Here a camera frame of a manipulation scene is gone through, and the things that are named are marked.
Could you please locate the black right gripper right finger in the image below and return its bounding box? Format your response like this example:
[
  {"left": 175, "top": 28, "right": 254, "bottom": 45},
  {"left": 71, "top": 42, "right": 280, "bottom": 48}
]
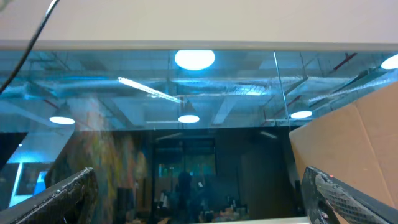
[{"left": 302, "top": 166, "right": 397, "bottom": 224}]

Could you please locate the left pendant lamp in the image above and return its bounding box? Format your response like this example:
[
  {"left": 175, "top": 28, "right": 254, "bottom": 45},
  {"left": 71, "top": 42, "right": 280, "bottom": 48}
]
[{"left": 49, "top": 103, "right": 75, "bottom": 125}]

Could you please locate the right pendant lamp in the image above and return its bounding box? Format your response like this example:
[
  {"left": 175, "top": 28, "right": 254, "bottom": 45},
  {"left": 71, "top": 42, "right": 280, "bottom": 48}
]
[{"left": 178, "top": 101, "right": 200, "bottom": 124}]

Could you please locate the pendant lamp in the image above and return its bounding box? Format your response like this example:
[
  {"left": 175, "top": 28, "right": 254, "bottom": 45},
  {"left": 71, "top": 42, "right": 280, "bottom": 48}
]
[
  {"left": 178, "top": 101, "right": 200, "bottom": 124},
  {"left": 49, "top": 103, "right": 75, "bottom": 125}
]

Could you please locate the brown right cardboard panel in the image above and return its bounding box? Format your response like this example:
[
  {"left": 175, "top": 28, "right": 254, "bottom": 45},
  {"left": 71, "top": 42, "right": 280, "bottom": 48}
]
[{"left": 289, "top": 83, "right": 397, "bottom": 210}]

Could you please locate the hanging black cable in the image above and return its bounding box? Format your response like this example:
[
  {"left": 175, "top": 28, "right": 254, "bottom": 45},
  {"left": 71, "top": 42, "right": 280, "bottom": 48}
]
[{"left": 0, "top": 0, "right": 60, "bottom": 94}]

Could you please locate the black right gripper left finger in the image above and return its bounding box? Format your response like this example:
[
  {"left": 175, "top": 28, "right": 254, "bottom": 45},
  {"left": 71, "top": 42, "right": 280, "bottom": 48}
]
[{"left": 1, "top": 167, "right": 98, "bottom": 224}]

